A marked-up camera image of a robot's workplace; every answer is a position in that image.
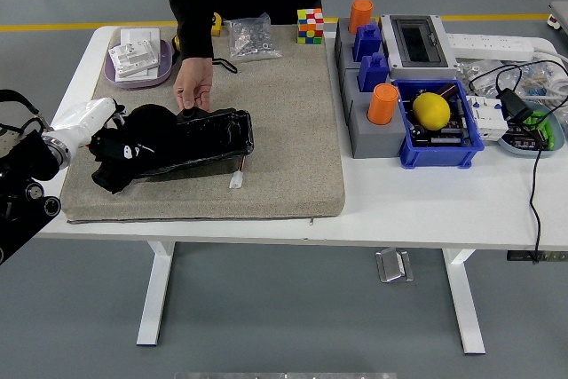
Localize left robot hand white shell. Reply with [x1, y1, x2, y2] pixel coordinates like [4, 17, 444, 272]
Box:
[50, 97, 130, 149]

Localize person's right hand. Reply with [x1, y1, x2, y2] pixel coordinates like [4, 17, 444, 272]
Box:
[172, 57, 215, 113]

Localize black rag with red tag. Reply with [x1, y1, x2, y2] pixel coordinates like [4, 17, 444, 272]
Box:
[90, 103, 178, 196]

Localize black glossy panel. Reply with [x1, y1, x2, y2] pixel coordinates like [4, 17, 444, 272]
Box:
[132, 107, 256, 180]

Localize white connector plug with wires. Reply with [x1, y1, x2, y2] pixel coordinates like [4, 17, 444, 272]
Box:
[228, 159, 246, 189]

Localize table height control panel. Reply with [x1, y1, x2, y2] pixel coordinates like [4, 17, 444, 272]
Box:
[507, 249, 568, 263]

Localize purple tray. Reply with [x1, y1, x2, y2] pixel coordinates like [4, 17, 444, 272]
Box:
[103, 39, 174, 90]

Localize clear bag of screws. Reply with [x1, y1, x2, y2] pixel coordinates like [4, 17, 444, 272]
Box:
[224, 12, 284, 63]

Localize grey-brown mat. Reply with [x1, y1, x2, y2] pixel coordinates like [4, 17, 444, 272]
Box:
[58, 25, 346, 224]

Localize colourful puzzle cube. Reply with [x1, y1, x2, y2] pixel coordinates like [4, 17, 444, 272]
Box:
[296, 7, 325, 45]

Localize blue peg block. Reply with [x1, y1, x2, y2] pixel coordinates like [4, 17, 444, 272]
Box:
[352, 22, 383, 63]
[358, 52, 391, 94]

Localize orange cylinder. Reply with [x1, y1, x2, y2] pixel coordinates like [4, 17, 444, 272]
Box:
[348, 0, 375, 36]
[367, 83, 400, 126]

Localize white table leg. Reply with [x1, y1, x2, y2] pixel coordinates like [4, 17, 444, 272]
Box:
[136, 241, 177, 347]
[441, 248, 486, 356]

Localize grey-white distribution box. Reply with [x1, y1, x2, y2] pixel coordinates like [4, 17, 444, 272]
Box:
[380, 13, 461, 82]

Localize yellow lemon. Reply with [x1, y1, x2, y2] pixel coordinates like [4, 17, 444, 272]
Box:
[412, 91, 452, 132]

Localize blue plastic bin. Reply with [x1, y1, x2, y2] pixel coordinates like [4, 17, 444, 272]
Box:
[392, 78, 485, 170]

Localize dark circuit board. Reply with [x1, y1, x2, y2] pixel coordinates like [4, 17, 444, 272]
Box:
[503, 123, 549, 149]
[406, 94, 474, 147]

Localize clear bags of small parts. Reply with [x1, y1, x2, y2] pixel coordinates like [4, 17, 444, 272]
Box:
[454, 58, 568, 103]

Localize white power strip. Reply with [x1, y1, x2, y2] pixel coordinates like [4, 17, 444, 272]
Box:
[446, 32, 536, 62]

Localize white circuit breaker block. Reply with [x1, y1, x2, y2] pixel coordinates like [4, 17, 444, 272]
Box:
[465, 94, 509, 143]

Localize light blue dish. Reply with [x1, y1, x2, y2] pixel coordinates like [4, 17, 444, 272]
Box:
[496, 101, 567, 158]

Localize green terminal block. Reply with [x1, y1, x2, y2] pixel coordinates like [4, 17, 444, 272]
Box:
[521, 110, 556, 149]

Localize white cart corner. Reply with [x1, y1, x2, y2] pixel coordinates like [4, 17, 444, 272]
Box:
[546, 0, 568, 38]

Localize black strap loop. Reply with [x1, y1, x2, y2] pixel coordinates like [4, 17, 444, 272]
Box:
[211, 57, 239, 75]

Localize white switch bracket pieces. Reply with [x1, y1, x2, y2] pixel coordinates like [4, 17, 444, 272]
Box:
[108, 39, 160, 83]

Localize white square wall plate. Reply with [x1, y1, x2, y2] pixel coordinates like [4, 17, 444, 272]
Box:
[119, 27, 162, 50]

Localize silver metal bracket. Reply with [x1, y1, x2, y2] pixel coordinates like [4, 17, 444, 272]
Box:
[375, 247, 414, 285]

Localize black power adapter with cord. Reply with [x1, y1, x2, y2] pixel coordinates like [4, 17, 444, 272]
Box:
[468, 52, 568, 265]

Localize thick white cable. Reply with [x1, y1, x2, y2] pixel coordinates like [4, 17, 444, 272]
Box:
[530, 48, 568, 107]

